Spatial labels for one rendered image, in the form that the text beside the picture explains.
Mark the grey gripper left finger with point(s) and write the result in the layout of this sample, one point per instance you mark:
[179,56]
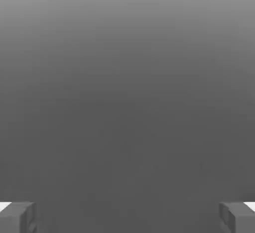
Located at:
[14,217]

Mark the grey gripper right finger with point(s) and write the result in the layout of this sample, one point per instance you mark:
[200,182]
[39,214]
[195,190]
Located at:
[241,217]

